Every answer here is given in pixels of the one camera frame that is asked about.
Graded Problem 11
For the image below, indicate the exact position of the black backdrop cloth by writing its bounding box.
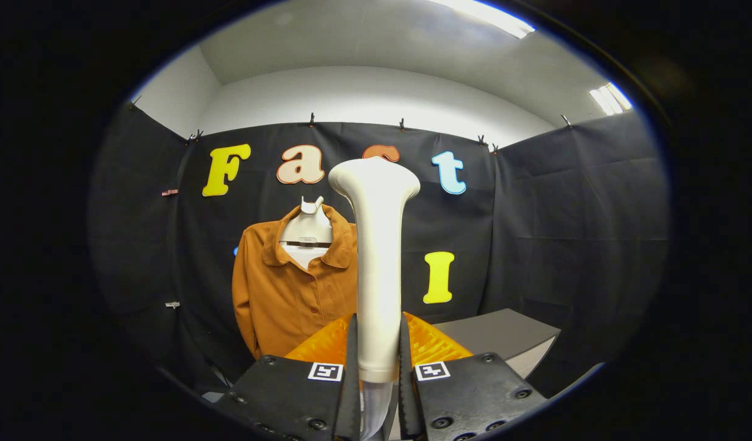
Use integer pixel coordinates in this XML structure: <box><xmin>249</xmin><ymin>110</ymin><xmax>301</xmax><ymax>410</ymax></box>
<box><xmin>88</xmin><ymin>101</ymin><xmax>670</xmax><ymax>399</ymax></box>

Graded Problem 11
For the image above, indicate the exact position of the brown button-up shirt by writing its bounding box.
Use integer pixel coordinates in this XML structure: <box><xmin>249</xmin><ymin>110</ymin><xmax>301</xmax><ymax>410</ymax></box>
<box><xmin>232</xmin><ymin>204</ymin><xmax>359</xmax><ymax>361</ymax></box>

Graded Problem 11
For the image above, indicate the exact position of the small ceiling light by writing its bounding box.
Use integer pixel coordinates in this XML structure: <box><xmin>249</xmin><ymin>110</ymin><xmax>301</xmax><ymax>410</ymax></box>
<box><xmin>589</xmin><ymin>83</ymin><xmax>632</xmax><ymax>116</ymax></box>

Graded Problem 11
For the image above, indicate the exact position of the grey cabinet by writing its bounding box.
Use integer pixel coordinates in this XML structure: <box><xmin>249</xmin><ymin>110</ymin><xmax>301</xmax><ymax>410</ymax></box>
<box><xmin>431</xmin><ymin>308</ymin><xmax>561</xmax><ymax>379</ymax></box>

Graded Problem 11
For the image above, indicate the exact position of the white mannequin torso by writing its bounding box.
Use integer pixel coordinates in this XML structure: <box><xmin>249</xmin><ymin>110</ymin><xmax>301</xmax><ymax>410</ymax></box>
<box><xmin>279</xmin><ymin>196</ymin><xmax>335</xmax><ymax>270</ymax></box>

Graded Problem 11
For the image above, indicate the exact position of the row of black clips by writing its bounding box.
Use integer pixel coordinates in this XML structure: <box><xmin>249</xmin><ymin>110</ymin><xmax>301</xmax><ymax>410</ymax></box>
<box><xmin>127</xmin><ymin>95</ymin><xmax>574</xmax><ymax>154</ymax></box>

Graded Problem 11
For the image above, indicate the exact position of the translucent steamer hose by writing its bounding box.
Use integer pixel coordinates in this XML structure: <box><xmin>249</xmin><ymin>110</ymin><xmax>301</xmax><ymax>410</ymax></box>
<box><xmin>359</xmin><ymin>381</ymin><xmax>393</xmax><ymax>440</ymax></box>

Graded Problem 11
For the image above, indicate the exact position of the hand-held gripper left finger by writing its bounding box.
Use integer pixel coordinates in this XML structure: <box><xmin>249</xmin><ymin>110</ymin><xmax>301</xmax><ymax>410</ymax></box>
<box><xmin>216</xmin><ymin>312</ymin><xmax>361</xmax><ymax>441</ymax></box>

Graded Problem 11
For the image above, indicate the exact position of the long ceiling light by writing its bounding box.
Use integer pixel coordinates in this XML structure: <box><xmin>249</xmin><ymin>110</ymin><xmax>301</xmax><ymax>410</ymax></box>
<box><xmin>425</xmin><ymin>0</ymin><xmax>536</xmax><ymax>39</ymax></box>

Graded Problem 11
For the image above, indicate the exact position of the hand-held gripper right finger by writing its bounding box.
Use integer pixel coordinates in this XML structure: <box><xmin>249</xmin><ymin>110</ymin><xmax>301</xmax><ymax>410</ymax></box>
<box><xmin>397</xmin><ymin>311</ymin><xmax>548</xmax><ymax>441</ymax></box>

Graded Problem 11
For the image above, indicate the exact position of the white garment steamer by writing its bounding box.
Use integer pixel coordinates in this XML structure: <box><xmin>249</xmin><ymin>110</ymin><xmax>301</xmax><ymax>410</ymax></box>
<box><xmin>328</xmin><ymin>157</ymin><xmax>421</xmax><ymax>383</ymax></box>

